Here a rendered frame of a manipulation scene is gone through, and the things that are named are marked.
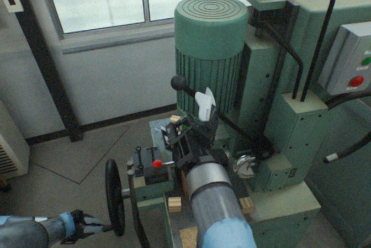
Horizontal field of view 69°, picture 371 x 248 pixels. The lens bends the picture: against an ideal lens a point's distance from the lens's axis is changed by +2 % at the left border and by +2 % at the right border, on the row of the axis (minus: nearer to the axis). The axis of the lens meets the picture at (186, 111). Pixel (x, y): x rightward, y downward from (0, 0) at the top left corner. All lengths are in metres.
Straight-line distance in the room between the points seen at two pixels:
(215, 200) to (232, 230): 0.05
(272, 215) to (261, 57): 0.62
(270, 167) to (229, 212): 0.45
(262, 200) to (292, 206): 0.11
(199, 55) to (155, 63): 1.61
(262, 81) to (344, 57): 0.19
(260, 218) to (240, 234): 0.67
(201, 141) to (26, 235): 0.38
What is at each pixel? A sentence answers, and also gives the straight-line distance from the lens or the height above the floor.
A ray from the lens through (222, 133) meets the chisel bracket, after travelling 0.93.
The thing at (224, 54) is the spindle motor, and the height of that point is 1.43.
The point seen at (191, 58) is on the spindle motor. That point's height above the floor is 1.41.
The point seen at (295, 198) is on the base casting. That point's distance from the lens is 1.16.
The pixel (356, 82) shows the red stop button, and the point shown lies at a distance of 0.76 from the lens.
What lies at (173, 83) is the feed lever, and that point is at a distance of 0.56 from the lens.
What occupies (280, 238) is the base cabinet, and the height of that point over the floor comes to 0.59.
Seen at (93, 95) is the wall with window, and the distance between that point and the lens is 2.30.
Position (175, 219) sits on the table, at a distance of 0.93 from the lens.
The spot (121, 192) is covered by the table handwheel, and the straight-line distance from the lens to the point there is 1.09.
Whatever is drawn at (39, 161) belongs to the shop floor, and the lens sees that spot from 2.49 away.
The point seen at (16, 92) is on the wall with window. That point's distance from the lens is 2.29.
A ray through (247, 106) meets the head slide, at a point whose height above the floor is 1.23.
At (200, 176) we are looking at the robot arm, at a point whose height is 1.37.
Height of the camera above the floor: 1.74
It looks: 42 degrees down
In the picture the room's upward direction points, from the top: straight up
